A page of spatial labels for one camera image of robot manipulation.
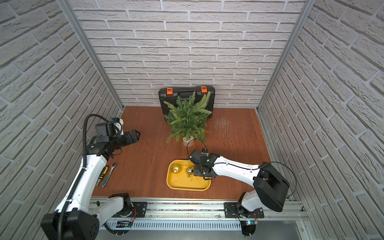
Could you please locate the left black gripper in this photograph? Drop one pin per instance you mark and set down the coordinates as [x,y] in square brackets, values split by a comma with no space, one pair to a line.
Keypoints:
[127,138]

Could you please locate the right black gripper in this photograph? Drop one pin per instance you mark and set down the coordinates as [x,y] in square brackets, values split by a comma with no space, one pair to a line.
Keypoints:
[196,173]

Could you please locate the shiny gold ball ornament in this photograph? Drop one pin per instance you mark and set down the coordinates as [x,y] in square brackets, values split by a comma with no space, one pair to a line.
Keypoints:
[190,170]

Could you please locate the matte gold ball ornament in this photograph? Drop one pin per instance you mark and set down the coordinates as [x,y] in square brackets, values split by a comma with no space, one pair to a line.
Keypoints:
[176,168]

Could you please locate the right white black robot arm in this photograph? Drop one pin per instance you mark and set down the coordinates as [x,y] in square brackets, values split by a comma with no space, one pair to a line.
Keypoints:
[270,187]

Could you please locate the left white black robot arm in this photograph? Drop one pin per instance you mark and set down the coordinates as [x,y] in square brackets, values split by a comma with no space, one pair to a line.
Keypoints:
[73,219]

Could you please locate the white tree pot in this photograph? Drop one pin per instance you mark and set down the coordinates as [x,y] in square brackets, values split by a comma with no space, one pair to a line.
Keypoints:
[188,142]

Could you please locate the small green christmas tree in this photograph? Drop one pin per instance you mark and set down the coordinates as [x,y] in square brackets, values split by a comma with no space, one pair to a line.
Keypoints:
[188,118]

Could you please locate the yellow plastic tray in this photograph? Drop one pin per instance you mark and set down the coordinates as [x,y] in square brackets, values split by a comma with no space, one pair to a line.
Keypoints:
[182,181]

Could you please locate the yellow black screwdriver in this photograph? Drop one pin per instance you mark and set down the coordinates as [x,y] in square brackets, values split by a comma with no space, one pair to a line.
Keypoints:
[102,174]

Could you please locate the black tool case orange latches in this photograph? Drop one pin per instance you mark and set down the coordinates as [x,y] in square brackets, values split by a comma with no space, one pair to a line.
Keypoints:
[170,95]

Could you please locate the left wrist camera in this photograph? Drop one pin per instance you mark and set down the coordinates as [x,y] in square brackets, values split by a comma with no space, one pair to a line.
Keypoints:
[118,124]

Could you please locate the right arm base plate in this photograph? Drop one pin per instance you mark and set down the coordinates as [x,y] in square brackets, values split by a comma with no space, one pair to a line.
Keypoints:
[235,210]

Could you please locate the teal handled ratchet wrench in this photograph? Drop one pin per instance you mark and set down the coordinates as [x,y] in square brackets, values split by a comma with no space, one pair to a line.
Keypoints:
[113,165]

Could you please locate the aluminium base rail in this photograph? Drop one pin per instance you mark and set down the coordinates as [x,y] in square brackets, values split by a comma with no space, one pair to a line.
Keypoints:
[201,215]

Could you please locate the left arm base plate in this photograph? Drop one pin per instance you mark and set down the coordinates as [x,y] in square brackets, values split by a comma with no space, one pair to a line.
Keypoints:
[138,209]

